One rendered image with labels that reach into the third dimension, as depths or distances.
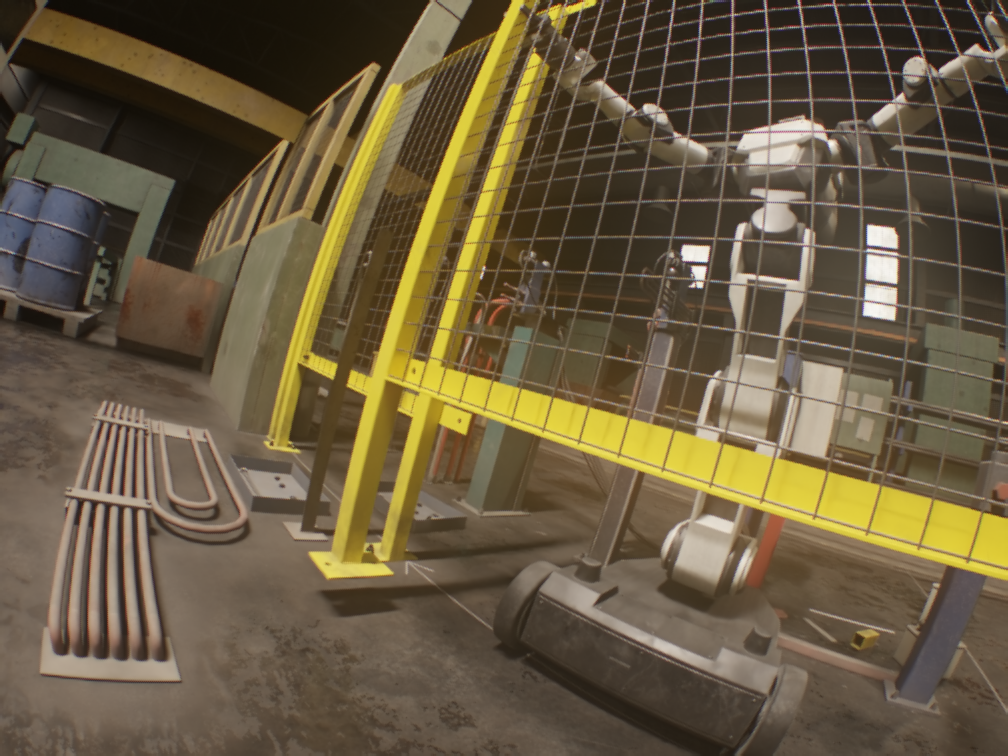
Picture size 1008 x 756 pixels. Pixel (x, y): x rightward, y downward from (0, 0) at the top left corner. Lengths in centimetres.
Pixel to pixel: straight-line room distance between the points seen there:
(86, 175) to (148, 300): 713
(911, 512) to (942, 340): 919
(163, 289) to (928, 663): 435
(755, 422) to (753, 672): 47
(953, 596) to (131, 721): 163
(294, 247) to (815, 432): 236
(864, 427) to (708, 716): 606
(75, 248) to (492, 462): 341
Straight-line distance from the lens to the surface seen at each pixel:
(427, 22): 299
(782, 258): 98
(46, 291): 389
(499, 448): 179
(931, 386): 937
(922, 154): 471
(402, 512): 115
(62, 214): 390
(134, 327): 365
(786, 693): 80
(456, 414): 108
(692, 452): 49
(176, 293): 366
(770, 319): 96
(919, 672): 145
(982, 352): 984
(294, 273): 212
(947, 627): 142
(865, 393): 674
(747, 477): 48
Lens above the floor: 52
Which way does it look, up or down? 1 degrees up
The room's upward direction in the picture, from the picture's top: 16 degrees clockwise
